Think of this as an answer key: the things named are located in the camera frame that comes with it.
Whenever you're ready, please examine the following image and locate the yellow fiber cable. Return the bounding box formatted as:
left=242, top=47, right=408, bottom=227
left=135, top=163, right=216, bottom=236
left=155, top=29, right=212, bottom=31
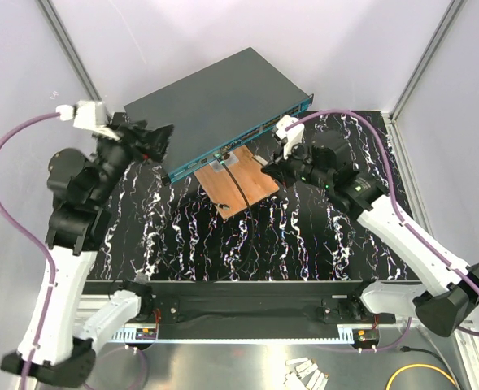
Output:
left=386, top=364, right=459, bottom=390

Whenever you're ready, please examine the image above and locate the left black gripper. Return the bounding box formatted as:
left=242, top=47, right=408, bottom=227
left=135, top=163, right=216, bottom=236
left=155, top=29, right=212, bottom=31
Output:
left=90, top=120, right=175, bottom=205

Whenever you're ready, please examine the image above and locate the black cable with plug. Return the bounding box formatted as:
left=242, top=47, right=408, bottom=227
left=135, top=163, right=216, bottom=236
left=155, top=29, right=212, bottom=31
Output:
left=400, top=344, right=474, bottom=390

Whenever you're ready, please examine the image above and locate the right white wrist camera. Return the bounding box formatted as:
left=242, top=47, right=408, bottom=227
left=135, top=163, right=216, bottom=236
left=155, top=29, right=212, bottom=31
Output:
left=272, top=115, right=305, bottom=160

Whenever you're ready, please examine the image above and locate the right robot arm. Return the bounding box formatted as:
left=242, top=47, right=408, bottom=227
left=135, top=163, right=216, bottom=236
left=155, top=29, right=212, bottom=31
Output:
left=261, top=141, right=479, bottom=337

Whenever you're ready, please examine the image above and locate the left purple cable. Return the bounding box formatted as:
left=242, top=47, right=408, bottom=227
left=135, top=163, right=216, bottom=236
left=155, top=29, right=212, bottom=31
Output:
left=0, top=112, right=149, bottom=390

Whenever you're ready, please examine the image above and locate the black braided fiber cable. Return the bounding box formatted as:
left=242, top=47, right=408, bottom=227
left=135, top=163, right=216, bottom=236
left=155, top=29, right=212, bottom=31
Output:
left=158, top=157, right=260, bottom=283

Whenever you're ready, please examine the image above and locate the dark teal network switch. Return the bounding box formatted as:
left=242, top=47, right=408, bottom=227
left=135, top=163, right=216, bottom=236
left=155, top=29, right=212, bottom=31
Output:
left=124, top=47, right=314, bottom=184

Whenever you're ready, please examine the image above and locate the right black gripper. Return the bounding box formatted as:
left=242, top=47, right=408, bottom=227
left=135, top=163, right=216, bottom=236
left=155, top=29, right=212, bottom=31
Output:
left=263, top=137, right=332, bottom=190

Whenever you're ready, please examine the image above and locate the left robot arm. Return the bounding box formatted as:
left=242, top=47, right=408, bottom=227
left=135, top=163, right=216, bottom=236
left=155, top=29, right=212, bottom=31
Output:
left=0, top=121, right=174, bottom=388

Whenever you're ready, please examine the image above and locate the grey ethernet cable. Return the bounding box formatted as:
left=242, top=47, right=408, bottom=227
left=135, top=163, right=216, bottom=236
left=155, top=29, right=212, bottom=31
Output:
left=417, top=327, right=474, bottom=390

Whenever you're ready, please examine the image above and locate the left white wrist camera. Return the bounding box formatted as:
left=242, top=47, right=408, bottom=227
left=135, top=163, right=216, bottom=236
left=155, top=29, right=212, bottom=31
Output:
left=55, top=100, right=120, bottom=141

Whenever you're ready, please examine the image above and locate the purple cable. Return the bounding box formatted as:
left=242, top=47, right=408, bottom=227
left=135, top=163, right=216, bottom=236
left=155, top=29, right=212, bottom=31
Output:
left=0, top=112, right=149, bottom=390
left=287, top=109, right=479, bottom=353

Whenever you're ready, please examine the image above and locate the wooden board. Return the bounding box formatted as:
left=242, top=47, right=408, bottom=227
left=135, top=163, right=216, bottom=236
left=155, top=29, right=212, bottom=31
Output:
left=193, top=145, right=281, bottom=221

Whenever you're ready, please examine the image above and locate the pile of white modules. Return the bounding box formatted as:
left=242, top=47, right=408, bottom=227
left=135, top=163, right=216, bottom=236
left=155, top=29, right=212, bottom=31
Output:
left=283, top=357, right=329, bottom=390

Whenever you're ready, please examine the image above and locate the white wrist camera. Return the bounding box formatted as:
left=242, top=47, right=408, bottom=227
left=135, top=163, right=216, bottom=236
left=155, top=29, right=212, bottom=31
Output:
left=272, top=115, right=305, bottom=160
left=55, top=100, right=120, bottom=141

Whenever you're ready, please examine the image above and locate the silver SFP module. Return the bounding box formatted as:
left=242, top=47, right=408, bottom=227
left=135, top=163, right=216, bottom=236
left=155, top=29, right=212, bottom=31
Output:
left=253, top=155, right=268, bottom=166

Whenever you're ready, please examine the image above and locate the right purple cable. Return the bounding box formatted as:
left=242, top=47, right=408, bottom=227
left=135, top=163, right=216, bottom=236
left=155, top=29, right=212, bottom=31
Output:
left=287, top=109, right=479, bottom=353

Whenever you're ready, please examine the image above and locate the white slotted cable duct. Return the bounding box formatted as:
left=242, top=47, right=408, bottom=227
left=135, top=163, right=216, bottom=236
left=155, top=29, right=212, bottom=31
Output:
left=110, top=327, right=158, bottom=344

